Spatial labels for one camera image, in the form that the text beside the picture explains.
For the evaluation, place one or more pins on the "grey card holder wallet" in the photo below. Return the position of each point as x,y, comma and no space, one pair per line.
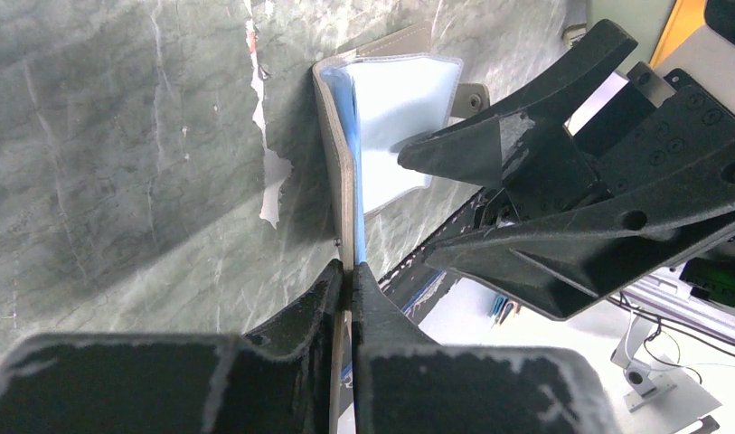
372,101

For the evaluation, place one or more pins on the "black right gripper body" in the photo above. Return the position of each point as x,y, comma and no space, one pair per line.
651,128

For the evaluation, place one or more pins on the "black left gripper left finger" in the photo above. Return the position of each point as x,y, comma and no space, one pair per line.
274,379

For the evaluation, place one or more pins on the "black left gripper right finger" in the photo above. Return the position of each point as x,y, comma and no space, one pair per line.
405,382

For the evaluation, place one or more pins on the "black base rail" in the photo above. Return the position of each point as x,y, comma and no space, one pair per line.
406,284

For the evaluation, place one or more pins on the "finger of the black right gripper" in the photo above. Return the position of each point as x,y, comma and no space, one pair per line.
562,264
489,147

